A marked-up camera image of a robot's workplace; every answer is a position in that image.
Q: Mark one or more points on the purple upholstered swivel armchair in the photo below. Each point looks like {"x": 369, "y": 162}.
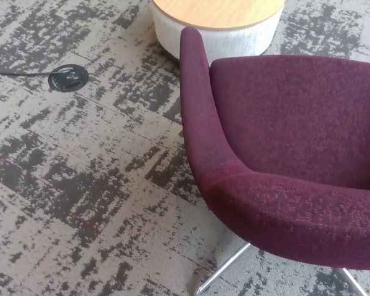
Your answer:
{"x": 290, "y": 129}

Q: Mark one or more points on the chrome chair base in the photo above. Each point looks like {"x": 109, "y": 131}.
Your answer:
{"x": 225, "y": 266}

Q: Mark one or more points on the round black floor outlet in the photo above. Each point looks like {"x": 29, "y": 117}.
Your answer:
{"x": 68, "y": 78}

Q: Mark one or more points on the round wood-top white table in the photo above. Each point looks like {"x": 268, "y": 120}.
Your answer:
{"x": 222, "y": 12}

